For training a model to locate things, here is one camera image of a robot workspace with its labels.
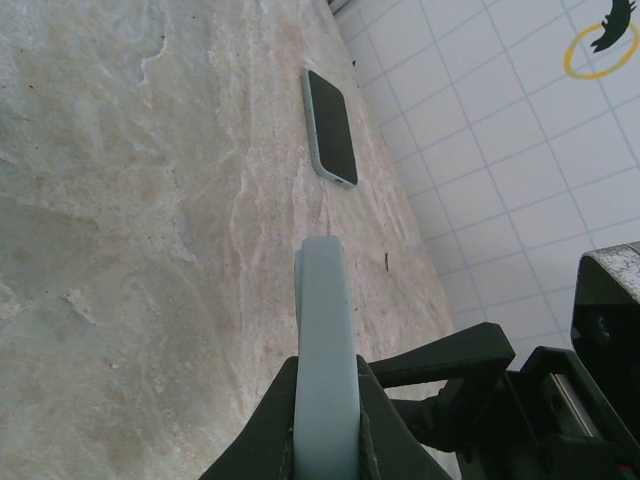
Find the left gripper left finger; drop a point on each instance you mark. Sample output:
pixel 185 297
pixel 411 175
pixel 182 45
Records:
pixel 270 430

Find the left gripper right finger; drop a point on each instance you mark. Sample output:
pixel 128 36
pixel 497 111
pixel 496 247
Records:
pixel 385 440

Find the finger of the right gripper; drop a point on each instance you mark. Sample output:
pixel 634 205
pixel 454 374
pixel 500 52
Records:
pixel 465 352
pixel 460 410

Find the pale green-blue phone case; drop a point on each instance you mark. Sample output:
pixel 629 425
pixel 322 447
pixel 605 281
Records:
pixel 325 350

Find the black smartphone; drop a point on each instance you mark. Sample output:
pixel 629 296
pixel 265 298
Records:
pixel 332 130
pixel 313 130

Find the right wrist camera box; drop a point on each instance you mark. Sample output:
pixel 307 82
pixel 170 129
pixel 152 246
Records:
pixel 615 310

